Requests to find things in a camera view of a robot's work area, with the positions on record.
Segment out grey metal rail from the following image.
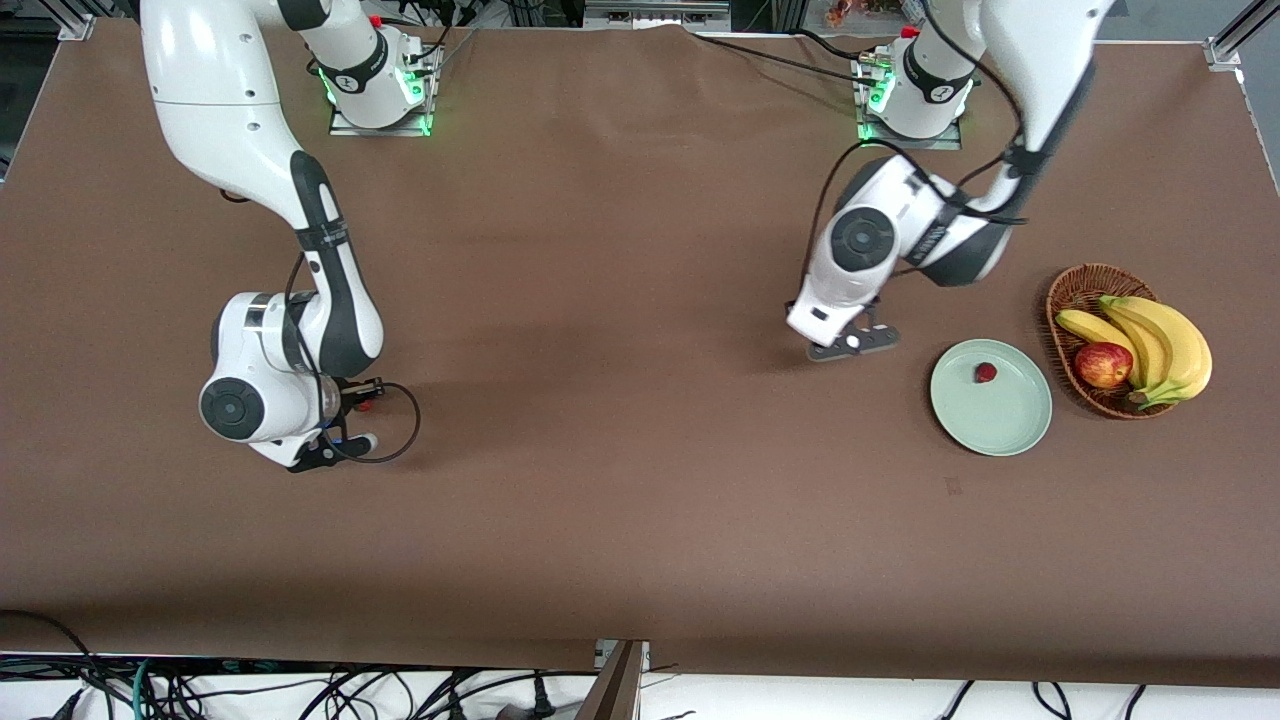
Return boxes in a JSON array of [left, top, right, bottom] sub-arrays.
[[583, 0, 733, 31]]

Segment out black curved floor cable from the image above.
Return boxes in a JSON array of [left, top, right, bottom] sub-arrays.
[[0, 608, 106, 720]]

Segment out red yellow apple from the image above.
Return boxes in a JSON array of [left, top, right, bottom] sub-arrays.
[[1074, 341, 1135, 391]]

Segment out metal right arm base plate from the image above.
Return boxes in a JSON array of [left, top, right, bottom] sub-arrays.
[[328, 60, 438, 139]]

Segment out aluminium frame profile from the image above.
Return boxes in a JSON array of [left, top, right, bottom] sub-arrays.
[[55, 0, 101, 41], [1203, 0, 1280, 71]]

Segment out brown table cover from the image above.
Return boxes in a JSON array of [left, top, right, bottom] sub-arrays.
[[0, 18, 1280, 689]]

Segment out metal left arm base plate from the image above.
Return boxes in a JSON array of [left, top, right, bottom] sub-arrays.
[[853, 55, 964, 151]]

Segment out brown slanted post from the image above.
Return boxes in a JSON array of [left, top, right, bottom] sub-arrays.
[[578, 640, 646, 720]]

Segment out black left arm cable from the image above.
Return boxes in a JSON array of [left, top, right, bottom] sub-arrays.
[[798, 0, 1031, 306]]

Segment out light green round plate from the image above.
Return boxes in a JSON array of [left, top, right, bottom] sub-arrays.
[[930, 339, 1054, 458]]

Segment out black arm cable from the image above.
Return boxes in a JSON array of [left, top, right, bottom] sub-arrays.
[[798, 0, 1031, 306], [283, 25, 476, 466]]

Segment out black cable lying on cover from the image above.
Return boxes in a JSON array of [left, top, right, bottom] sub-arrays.
[[690, 30, 881, 86]]

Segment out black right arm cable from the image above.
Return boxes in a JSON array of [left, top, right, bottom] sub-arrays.
[[283, 25, 476, 466]]

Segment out brown wicker basket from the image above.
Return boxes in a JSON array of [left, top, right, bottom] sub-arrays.
[[1046, 263, 1186, 420]]

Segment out yellow banana bunch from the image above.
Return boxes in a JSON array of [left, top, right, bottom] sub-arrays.
[[1056, 295, 1214, 410]]

